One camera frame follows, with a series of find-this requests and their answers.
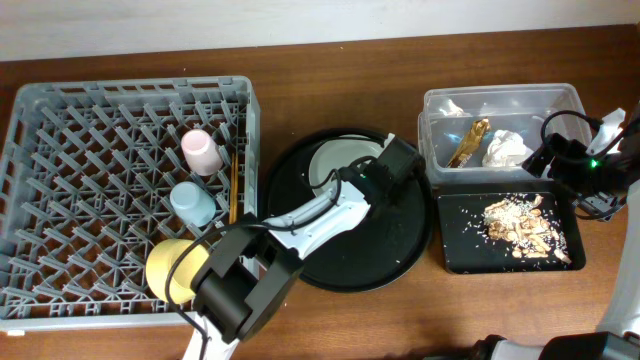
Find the pale grey round plate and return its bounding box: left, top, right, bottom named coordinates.
left=308, top=134, right=390, bottom=185

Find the light blue plastic cup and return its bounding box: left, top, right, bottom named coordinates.
left=170, top=181, right=217, bottom=227

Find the white tissue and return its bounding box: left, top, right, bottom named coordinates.
left=482, top=130, right=533, bottom=168

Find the round black tray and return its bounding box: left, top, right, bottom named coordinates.
left=259, top=128, right=435, bottom=293

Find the food scraps and rice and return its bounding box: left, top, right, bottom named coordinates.
left=460, top=193, right=573, bottom=268

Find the grey plastic dishwasher rack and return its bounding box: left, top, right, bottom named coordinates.
left=1, top=76, right=260, bottom=332

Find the black rectangular tray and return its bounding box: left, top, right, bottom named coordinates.
left=436, top=182, right=586, bottom=274

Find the brown gold snack wrapper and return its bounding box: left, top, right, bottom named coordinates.
left=447, top=118, right=491, bottom=168

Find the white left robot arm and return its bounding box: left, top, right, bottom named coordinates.
left=164, top=135, right=426, bottom=359

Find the pink plastic cup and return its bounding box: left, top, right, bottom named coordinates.
left=180, top=129, right=223, bottom=176

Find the clear plastic bin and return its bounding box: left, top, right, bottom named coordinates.
left=418, top=83, right=584, bottom=187

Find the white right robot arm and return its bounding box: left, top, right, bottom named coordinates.
left=469, top=109, right=639, bottom=359

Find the yellow plastic bowl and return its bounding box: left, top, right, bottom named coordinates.
left=145, top=239, right=209, bottom=304

